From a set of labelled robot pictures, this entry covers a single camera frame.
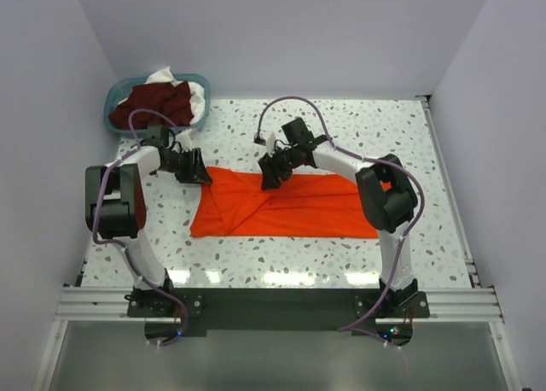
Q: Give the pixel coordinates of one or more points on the dark red t shirt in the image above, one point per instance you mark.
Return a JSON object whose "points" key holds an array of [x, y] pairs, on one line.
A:
{"points": [[171, 101]]}

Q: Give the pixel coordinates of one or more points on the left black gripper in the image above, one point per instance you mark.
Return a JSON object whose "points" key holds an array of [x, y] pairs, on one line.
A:
{"points": [[196, 172]]}

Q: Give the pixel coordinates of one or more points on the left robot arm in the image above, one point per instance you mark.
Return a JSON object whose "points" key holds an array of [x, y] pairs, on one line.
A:
{"points": [[115, 207]]}

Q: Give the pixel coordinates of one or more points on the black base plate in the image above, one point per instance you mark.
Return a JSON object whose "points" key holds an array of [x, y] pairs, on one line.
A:
{"points": [[198, 311]]}

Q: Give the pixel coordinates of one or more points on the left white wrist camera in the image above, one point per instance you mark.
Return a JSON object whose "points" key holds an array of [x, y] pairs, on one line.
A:
{"points": [[185, 140]]}

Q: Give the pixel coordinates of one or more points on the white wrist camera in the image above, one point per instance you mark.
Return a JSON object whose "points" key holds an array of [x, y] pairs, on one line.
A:
{"points": [[269, 139], [185, 140]]}

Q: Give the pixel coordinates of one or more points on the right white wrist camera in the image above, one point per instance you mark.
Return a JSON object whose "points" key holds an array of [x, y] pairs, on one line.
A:
{"points": [[269, 139]]}

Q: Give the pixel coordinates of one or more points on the teal plastic basket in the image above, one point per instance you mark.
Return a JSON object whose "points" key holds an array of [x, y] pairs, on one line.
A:
{"points": [[119, 93]]}

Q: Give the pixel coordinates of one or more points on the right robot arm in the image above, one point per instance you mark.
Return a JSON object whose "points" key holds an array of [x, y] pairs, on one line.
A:
{"points": [[387, 197]]}

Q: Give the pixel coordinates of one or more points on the white t shirt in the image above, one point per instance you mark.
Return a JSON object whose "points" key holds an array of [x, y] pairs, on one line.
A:
{"points": [[199, 92]]}

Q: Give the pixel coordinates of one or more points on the orange t shirt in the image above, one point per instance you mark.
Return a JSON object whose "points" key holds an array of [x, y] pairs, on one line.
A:
{"points": [[308, 205]]}

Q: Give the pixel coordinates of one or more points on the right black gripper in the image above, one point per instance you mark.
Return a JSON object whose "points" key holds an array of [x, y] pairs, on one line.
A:
{"points": [[271, 172]]}

